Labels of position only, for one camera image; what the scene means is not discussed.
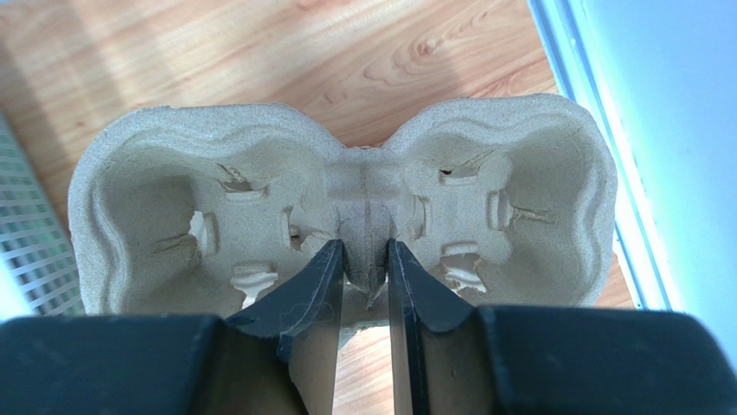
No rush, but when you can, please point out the white plastic basket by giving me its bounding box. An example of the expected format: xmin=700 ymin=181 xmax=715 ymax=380
xmin=1 ymin=118 xmax=86 ymax=321

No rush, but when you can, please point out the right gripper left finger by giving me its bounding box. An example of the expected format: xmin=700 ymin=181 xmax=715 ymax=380
xmin=227 ymin=239 xmax=344 ymax=414

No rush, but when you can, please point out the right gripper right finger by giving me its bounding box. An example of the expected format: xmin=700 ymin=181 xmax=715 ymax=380
xmin=387 ymin=239 xmax=473 ymax=414

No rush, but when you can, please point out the pulp cup carrier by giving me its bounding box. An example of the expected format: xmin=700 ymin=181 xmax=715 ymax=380
xmin=68 ymin=93 xmax=618 ymax=330

